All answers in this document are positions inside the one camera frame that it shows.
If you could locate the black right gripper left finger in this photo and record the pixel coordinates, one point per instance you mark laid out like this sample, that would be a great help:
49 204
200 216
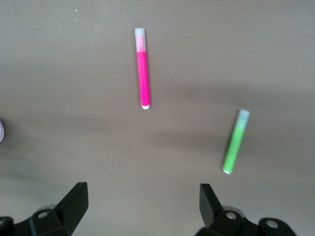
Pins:
66 211

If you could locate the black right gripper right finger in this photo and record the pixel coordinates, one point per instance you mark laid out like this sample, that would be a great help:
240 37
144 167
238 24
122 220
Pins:
221 216

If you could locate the pink highlighter pen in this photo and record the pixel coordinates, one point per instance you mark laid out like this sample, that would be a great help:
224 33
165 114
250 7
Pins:
143 71

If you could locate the pink mesh pen holder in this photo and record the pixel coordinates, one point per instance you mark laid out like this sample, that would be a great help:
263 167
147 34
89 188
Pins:
1 130

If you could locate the green highlighter pen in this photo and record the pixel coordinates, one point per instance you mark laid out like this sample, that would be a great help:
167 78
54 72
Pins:
235 145

